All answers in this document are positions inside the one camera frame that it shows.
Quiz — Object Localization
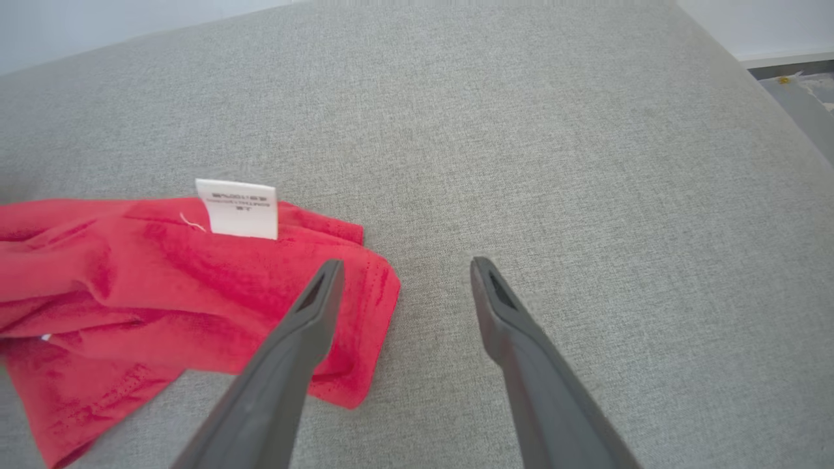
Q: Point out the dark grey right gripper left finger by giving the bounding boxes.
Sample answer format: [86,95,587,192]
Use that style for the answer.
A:
[171,259,345,469]

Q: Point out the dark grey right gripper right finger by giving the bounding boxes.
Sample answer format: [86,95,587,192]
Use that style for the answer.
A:
[470,257,642,469]

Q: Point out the red basketball jersey number 23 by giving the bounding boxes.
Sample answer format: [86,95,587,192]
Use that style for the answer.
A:
[0,179,401,469]

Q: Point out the grey fabric sofa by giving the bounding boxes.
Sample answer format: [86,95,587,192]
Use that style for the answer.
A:
[0,0,834,469]

